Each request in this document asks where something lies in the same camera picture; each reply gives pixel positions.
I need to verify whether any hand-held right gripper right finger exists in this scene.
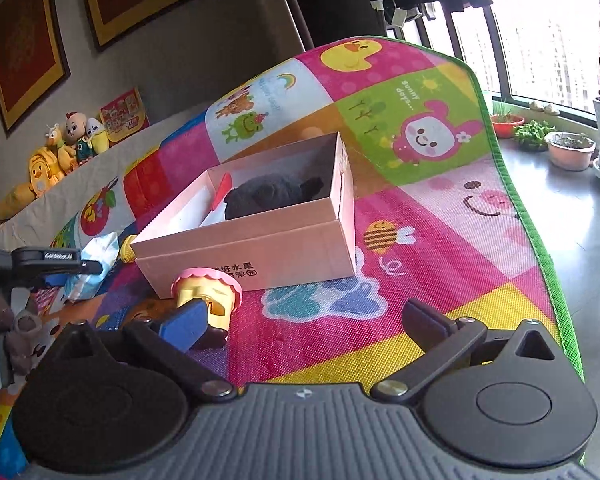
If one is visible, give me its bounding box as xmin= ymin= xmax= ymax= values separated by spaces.
xmin=370 ymin=298 xmax=561 ymax=403

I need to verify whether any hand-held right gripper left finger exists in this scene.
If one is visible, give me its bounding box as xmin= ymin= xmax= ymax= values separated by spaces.
xmin=55 ymin=300 xmax=238 ymax=402

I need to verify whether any blue wet wipes packet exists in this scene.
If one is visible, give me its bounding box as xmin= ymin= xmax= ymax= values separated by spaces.
xmin=62 ymin=232 xmax=121 ymax=302

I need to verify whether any pink yellow cupcake toy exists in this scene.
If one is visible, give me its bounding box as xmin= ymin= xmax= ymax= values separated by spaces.
xmin=169 ymin=267 xmax=243 ymax=333

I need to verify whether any pink cardboard box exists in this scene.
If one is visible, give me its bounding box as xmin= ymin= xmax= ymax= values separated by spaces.
xmin=130 ymin=131 xmax=357 ymax=295

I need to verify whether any red toy microphone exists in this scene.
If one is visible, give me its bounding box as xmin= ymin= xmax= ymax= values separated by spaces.
xmin=211 ymin=172 xmax=233 ymax=211

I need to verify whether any black plush toy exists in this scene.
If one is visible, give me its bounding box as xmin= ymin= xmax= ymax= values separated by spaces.
xmin=224 ymin=174 xmax=331 ymax=221

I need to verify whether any person's left hand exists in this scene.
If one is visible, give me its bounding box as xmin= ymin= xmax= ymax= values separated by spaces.
xmin=0 ymin=290 xmax=48 ymax=376

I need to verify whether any long yellow plush pillow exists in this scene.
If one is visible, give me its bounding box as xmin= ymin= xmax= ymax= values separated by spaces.
xmin=0 ymin=182 xmax=33 ymax=221

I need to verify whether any colourful cartoon play mat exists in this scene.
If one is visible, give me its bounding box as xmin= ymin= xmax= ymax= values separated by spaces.
xmin=0 ymin=36 xmax=586 ymax=480

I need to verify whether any yellow duck backpack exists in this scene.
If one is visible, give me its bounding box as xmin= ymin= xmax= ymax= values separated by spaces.
xmin=27 ymin=146 xmax=66 ymax=196

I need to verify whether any yellow plush animal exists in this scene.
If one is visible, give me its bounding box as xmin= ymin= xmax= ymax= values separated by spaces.
xmin=45 ymin=124 xmax=78 ymax=173

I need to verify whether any boy doll plush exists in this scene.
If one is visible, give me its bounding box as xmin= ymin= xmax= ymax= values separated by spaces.
xmin=62 ymin=112 xmax=93 ymax=166

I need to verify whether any banana plush toy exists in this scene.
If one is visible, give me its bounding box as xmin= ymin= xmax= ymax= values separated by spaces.
xmin=85 ymin=117 xmax=111 ymax=155

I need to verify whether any colourful picture book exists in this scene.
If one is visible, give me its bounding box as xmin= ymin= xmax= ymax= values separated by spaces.
xmin=99 ymin=87 xmax=151 ymax=142

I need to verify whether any gold framed red picture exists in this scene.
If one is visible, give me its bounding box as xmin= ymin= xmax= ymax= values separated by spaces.
xmin=0 ymin=0 xmax=72 ymax=133

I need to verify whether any red plant pot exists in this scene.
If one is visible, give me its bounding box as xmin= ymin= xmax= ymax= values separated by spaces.
xmin=490 ymin=102 xmax=526 ymax=138

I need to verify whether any dark curtain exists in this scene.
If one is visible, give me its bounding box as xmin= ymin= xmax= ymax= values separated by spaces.
xmin=275 ymin=0 xmax=386 ymax=48

